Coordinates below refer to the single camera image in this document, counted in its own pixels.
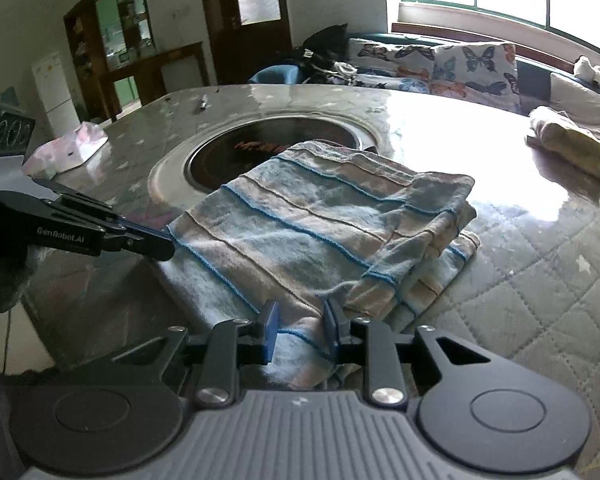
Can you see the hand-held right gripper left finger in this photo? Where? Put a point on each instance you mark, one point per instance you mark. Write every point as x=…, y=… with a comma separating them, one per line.
x=269, y=332

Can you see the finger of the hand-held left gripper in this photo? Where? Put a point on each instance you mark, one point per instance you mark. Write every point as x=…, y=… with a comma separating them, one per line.
x=140, y=228
x=145, y=249

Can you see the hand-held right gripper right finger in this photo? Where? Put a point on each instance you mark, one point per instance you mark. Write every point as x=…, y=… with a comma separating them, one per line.
x=333, y=332

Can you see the striped blue beige garment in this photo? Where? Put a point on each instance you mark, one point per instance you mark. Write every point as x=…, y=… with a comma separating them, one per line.
x=305, y=220

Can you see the folded yellow clothes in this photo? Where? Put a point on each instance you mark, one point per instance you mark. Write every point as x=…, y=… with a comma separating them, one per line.
x=570, y=142

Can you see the white refrigerator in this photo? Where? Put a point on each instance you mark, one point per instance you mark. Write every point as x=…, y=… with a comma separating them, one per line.
x=55, y=95

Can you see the pink white plastic bag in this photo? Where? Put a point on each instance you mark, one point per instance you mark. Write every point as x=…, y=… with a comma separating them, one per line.
x=70, y=147

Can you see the wooden glass display cabinet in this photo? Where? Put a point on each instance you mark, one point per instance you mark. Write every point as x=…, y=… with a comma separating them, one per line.
x=85, y=40

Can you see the round black inset cooktop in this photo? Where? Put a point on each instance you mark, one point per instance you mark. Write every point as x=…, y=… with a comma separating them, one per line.
x=240, y=152

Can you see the clear black pen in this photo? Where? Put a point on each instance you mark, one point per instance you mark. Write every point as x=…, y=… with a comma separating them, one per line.
x=202, y=103

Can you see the dark wooden side table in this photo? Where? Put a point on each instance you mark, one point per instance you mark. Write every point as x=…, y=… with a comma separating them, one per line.
x=150, y=60

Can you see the white panel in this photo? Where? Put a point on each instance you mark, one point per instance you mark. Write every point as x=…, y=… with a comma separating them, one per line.
x=181, y=75

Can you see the blue cushion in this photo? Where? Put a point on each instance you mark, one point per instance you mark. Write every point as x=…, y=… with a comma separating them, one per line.
x=275, y=75

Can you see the dark wooden door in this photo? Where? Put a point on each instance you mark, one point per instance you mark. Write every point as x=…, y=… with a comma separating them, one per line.
x=220, y=20

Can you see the black bag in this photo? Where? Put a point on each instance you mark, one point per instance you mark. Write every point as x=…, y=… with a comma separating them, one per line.
x=325, y=47

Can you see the butterfly print blanket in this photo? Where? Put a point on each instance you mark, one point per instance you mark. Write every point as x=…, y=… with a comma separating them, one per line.
x=390, y=62

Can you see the butterfly print pillow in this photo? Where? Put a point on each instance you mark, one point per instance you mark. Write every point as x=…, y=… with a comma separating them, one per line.
x=475, y=72

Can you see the teal sofa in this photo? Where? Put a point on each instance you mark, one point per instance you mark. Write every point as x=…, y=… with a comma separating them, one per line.
x=530, y=72

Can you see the grey pillow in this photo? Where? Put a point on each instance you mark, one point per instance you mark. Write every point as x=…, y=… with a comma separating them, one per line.
x=580, y=105

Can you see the white plush toy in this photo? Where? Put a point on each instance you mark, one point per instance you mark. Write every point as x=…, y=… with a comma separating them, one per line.
x=590, y=70

